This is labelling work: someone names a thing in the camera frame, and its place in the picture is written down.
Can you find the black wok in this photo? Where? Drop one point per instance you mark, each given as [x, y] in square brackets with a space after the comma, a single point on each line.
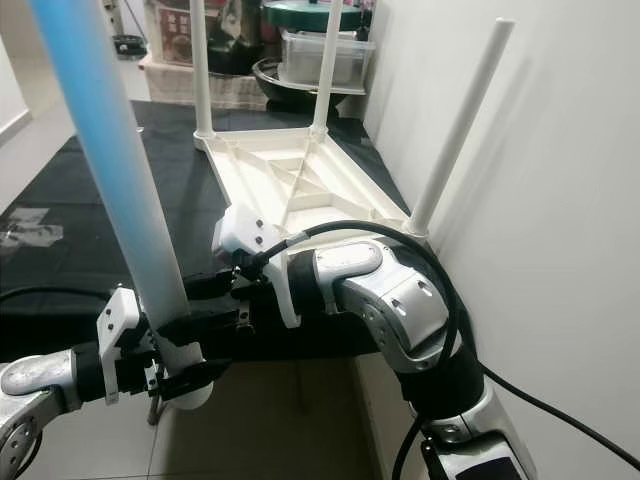
[280, 95]

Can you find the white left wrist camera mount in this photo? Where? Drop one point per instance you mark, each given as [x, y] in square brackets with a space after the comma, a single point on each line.
[120, 320]

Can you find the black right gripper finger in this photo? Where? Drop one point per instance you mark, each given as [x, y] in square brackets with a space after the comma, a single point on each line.
[210, 322]
[208, 285]

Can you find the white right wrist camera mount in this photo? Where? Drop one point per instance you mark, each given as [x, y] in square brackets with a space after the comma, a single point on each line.
[245, 235]

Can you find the black tablecloth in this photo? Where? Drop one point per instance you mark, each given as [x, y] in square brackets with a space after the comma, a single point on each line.
[80, 270]

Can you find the green pot lid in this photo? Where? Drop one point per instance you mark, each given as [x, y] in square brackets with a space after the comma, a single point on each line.
[300, 18]

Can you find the patterned cloth covered stand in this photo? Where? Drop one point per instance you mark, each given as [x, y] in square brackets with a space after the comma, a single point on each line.
[240, 92]

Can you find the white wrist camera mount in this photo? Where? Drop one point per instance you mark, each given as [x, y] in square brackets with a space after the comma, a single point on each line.
[120, 320]
[245, 235]

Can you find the clear plastic container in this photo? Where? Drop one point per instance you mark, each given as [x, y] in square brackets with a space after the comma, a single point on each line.
[305, 62]

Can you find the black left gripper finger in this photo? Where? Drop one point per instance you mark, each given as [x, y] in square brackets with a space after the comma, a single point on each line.
[195, 375]

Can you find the crumpled clear plastic wrap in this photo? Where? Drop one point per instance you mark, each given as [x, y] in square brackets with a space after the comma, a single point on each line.
[28, 228]

